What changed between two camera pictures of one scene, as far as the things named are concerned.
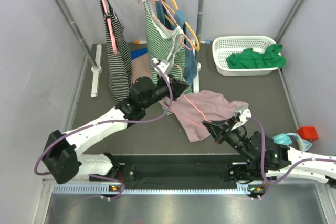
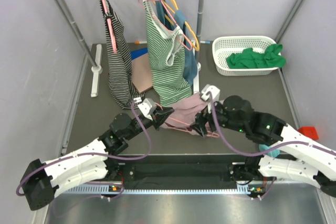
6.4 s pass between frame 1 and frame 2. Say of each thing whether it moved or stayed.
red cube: stayed
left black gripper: moved
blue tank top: stayed
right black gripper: moved
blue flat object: stayed
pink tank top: moved
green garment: stayed
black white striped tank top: stayed
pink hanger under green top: stayed
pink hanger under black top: stayed
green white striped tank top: stayed
